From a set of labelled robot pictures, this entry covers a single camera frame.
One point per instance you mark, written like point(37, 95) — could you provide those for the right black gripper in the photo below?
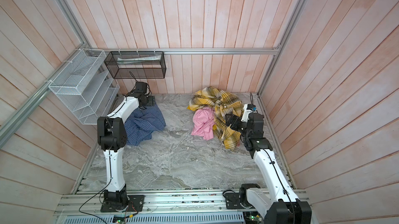
point(238, 119)

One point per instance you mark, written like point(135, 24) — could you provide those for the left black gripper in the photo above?
point(151, 101)

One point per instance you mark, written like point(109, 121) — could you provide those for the yellow plaid cloth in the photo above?
point(222, 103)

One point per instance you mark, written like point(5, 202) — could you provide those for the blue checked cloth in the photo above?
point(142, 123)

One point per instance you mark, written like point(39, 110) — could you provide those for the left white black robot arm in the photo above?
point(112, 138)

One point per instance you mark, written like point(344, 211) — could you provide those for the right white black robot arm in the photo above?
point(281, 205)

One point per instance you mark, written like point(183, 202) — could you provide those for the pink cloth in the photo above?
point(203, 120)

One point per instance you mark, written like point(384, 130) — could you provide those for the paper in black basket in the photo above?
point(146, 60)

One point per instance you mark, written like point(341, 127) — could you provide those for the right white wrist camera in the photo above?
point(247, 110)

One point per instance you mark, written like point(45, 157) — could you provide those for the black wire mesh basket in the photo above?
point(155, 71)

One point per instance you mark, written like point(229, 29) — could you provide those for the white wire mesh rack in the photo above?
point(86, 90)

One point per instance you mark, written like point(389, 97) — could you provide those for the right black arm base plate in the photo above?
point(233, 200)

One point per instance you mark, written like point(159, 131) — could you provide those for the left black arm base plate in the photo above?
point(135, 204)

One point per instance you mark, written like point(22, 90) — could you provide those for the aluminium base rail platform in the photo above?
point(160, 206)

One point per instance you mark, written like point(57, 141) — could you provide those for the aluminium frame rail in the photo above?
point(15, 121)

